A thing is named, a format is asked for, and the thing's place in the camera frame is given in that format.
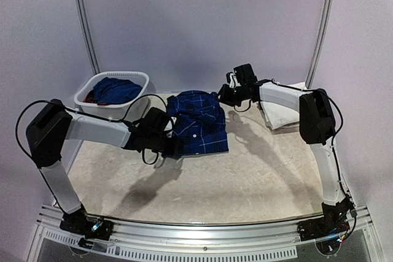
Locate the right corner wall post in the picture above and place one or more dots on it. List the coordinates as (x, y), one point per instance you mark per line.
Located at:
(322, 29)

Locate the left corner wall post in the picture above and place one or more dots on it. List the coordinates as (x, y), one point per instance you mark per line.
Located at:
(86, 34)

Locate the aluminium front rail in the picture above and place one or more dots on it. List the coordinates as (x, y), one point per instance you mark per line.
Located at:
(141, 241)

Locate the corner wall post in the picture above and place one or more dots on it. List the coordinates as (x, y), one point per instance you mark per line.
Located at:
(86, 34)
(322, 29)

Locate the blue plaid shirt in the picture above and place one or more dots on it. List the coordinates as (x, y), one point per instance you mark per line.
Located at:
(200, 124)

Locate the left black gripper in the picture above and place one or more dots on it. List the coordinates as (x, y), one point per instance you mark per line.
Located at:
(172, 150)

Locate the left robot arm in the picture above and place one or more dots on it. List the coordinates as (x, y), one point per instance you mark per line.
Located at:
(56, 126)

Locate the white t-shirt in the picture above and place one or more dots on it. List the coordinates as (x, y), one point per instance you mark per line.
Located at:
(279, 111)

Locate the dark blue garment in basket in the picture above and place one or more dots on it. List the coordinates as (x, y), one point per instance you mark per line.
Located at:
(116, 91)

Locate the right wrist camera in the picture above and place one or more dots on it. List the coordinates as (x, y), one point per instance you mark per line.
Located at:
(232, 80)

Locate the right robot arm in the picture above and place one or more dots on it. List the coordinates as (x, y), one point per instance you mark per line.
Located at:
(317, 127)

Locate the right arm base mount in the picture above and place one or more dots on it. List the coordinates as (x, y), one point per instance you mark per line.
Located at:
(331, 229)

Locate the white plastic laundry basket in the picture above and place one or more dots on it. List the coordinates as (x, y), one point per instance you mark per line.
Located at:
(130, 111)

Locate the red garment in basket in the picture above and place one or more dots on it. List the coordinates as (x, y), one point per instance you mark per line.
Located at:
(90, 98)

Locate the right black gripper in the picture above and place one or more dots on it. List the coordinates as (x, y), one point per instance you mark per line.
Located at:
(225, 96)

